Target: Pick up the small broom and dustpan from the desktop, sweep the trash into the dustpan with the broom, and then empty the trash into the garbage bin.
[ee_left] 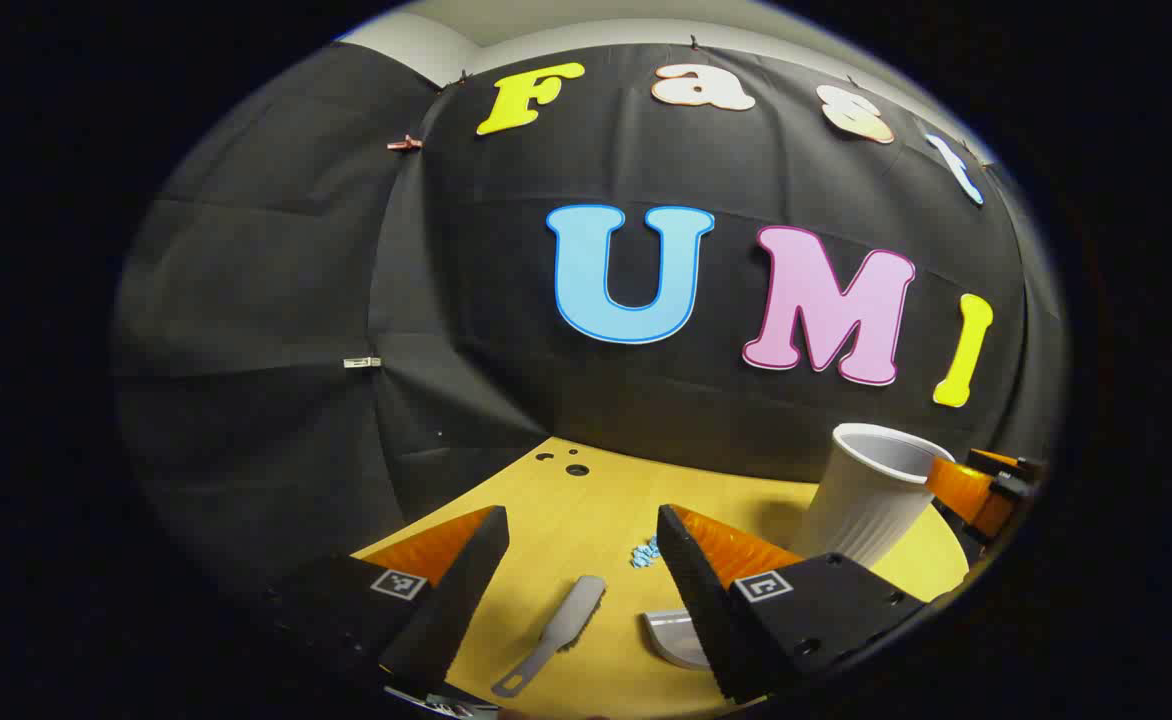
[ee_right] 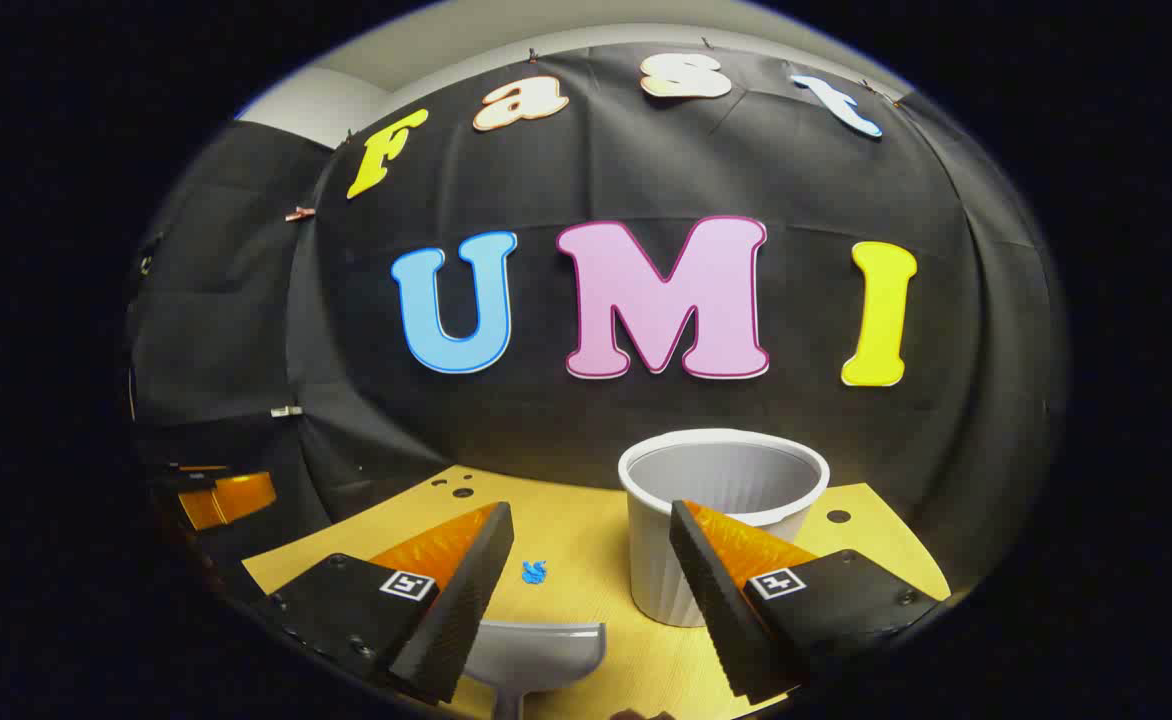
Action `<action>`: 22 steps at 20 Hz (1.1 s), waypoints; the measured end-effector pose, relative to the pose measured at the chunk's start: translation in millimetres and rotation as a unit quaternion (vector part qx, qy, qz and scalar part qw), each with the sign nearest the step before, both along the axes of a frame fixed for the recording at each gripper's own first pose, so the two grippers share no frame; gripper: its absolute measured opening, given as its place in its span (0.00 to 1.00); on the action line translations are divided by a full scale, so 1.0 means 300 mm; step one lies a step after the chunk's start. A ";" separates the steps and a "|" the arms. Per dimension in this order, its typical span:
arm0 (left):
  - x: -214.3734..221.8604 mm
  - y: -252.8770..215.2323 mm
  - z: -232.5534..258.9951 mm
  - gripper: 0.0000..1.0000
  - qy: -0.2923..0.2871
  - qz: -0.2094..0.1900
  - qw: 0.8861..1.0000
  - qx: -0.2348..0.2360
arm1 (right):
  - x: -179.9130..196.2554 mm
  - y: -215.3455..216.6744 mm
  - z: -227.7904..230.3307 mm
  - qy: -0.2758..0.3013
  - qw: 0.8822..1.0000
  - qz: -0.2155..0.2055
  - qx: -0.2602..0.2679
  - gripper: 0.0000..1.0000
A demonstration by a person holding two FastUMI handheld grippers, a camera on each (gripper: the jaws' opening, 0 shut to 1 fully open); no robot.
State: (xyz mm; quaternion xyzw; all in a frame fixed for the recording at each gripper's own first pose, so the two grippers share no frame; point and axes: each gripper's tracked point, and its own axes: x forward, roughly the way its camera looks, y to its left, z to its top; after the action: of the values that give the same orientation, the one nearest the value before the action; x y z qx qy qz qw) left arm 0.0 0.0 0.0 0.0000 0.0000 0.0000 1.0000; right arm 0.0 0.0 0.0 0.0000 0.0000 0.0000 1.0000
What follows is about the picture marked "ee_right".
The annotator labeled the yellow wooden desktop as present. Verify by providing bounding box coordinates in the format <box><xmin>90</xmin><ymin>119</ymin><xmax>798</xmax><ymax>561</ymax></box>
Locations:
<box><xmin>241</xmin><ymin>463</ymin><xmax>952</xmax><ymax>720</ymax></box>

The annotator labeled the white ribbed garbage bin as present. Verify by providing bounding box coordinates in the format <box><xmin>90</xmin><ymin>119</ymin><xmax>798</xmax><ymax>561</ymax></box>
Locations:
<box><xmin>618</xmin><ymin>428</ymin><xmax>831</xmax><ymax>628</ymax></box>

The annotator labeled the gray plastic dustpan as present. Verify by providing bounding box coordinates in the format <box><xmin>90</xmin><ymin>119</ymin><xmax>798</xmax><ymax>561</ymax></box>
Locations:
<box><xmin>461</xmin><ymin>620</ymin><xmax>607</xmax><ymax>720</ymax></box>

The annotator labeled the black backdrop cloth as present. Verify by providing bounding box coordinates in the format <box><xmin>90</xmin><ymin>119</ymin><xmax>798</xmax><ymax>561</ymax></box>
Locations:
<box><xmin>126</xmin><ymin>42</ymin><xmax>1067</xmax><ymax>601</ymax></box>

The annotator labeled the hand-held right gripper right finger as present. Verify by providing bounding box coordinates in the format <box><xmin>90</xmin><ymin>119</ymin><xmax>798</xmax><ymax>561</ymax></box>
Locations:
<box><xmin>668</xmin><ymin>499</ymin><xmax>950</xmax><ymax>706</ymax></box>

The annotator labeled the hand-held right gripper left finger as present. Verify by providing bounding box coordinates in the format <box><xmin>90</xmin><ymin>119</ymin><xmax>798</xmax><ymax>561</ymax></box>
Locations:
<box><xmin>246</xmin><ymin>500</ymin><xmax>515</xmax><ymax>706</ymax></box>

